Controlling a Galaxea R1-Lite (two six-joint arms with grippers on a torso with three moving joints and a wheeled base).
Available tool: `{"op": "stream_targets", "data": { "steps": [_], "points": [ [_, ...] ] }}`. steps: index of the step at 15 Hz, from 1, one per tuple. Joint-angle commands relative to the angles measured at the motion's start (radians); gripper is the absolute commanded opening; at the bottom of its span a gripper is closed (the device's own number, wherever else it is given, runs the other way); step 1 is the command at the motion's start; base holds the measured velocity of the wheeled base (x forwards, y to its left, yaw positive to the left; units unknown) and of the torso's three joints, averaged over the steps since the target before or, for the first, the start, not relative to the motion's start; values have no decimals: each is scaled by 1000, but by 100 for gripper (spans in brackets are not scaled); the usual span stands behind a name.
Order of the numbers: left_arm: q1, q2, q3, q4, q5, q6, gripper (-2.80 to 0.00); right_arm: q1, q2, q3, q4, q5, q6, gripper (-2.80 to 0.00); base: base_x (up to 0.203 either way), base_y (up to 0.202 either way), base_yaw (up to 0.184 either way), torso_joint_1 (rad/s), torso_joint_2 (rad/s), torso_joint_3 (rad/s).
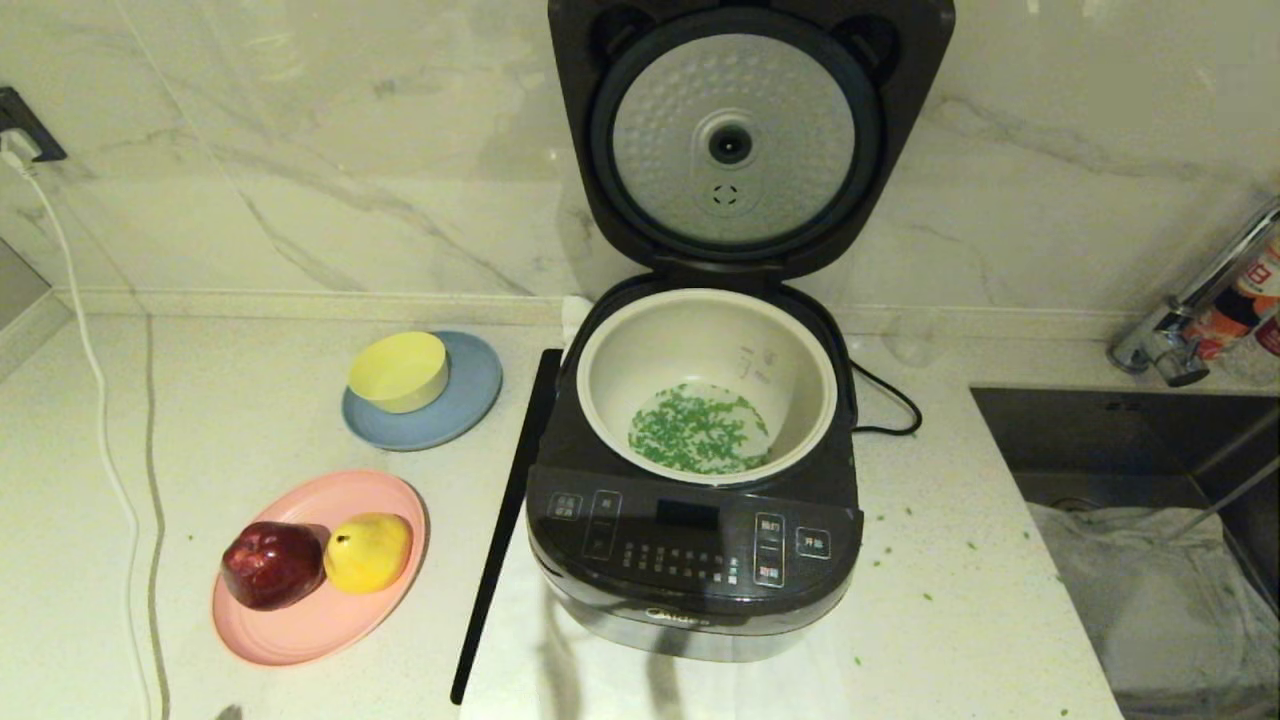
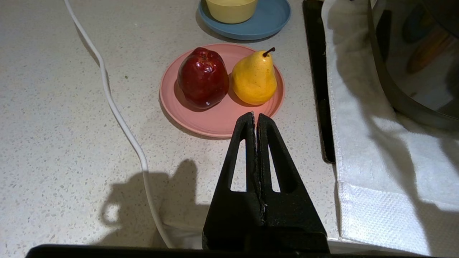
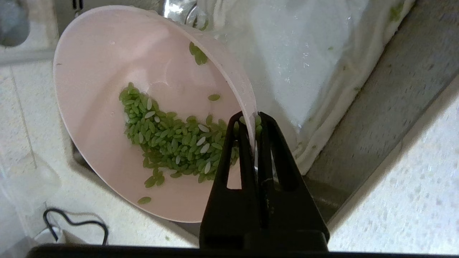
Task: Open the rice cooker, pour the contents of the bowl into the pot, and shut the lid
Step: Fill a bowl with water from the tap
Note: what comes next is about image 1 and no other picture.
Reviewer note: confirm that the black rice cooker lid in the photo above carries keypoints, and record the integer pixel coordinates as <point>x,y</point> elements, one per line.
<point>730,100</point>

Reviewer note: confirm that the white inner pot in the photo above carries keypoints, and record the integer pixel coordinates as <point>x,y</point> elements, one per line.
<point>700,340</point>

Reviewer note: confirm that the black rice cooker body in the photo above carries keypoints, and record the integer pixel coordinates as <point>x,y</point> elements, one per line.
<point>700,570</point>

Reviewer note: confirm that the yellow bowl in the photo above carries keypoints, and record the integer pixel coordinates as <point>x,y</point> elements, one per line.
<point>400,372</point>

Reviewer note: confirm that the green chopped vegetables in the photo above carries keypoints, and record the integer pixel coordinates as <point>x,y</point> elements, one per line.
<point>695,430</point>

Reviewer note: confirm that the blue plate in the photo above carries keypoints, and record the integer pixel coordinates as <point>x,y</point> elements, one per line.
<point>460,410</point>

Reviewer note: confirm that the black tray edge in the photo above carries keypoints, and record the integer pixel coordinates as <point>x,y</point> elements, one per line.
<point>500,550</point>

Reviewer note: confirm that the yellow pear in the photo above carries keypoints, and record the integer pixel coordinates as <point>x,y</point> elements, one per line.
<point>366,553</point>

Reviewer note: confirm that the red apple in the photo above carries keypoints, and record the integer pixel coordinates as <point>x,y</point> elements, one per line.
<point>270,565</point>

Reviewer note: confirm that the pink plate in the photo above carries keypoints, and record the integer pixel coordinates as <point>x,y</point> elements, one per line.
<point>300,630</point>

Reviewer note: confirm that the stainless steel sink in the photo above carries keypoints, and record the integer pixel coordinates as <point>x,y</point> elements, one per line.
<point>1100,440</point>

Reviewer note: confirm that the chrome faucet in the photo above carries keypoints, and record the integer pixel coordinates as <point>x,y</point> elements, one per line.
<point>1165,350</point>

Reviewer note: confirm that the white cloth in sink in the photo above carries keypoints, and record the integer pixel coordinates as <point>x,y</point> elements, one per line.
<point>1150,600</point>

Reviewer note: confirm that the red white label bottle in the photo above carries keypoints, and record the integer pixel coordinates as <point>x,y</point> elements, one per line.
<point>1250,290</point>

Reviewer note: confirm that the black wall socket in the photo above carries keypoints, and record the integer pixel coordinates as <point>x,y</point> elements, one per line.
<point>25,125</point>

